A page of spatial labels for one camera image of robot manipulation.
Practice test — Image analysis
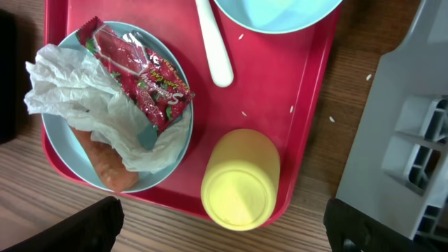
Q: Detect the red snack wrapper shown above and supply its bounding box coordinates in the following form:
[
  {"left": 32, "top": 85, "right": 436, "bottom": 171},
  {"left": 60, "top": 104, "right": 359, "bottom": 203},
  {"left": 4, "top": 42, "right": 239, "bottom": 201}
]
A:
[{"left": 76, "top": 17, "right": 194, "bottom": 135}]

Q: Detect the white plastic spoon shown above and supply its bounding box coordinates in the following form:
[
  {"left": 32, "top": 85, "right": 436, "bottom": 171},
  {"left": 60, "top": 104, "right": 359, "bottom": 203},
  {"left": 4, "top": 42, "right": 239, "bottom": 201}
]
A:
[{"left": 195, "top": 0, "right": 234, "bottom": 88}]

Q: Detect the white napkin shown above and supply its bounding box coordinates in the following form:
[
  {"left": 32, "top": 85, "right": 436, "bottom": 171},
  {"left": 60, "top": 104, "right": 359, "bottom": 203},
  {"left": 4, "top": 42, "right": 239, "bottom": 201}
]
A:
[{"left": 24, "top": 44, "right": 192, "bottom": 173}]

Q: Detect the orange carrot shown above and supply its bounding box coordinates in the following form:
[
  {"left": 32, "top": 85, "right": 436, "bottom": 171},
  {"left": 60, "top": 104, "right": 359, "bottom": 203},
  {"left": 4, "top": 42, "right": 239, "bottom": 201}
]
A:
[{"left": 71, "top": 127, "right": 139, "bottom": 193}]

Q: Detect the small light blue bowl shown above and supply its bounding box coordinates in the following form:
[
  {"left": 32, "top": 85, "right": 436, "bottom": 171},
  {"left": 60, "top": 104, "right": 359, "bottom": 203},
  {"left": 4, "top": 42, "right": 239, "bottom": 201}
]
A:
[{"left": 215, "top": 0, "right": 342, "bottom": 34}]

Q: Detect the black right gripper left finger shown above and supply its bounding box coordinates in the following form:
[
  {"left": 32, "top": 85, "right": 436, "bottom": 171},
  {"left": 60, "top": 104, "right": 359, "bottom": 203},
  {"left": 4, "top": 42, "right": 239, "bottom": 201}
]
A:
[{"left": 3, "top": 196, "right": 125, "bottom": 252}]

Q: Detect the yellow plastic cup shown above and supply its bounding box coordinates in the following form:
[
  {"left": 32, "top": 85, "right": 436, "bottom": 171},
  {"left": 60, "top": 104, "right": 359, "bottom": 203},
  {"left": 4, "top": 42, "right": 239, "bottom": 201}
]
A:
[{"left": 201, "top": 129, "right": 281, "bottom": 231}]

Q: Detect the light blue plate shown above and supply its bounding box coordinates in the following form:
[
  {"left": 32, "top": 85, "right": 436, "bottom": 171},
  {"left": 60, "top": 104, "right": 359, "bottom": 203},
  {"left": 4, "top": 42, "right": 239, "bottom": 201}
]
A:
[{"left": 42, "top": 21, "right": 198, "bottom": 195}]

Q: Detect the red plastic tray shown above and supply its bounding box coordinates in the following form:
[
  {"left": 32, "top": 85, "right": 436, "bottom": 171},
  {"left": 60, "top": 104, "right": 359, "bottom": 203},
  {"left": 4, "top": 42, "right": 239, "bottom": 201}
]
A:
[{"left": 44, "top": 0, "right": 338, "bottom": 221}]

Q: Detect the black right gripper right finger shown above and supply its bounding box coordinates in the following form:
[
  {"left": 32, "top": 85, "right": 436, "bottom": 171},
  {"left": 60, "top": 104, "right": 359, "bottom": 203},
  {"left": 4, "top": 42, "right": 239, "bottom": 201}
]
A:
[{"left": 323, "top": 198, "right": 431, "bottom": 252}]

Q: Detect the grey dishwasher rack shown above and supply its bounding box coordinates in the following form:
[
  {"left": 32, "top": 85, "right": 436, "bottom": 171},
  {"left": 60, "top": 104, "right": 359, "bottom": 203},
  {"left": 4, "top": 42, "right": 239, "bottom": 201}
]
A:
[{"left": 336, "top": 1, "right": 447, "bottom": 239}]

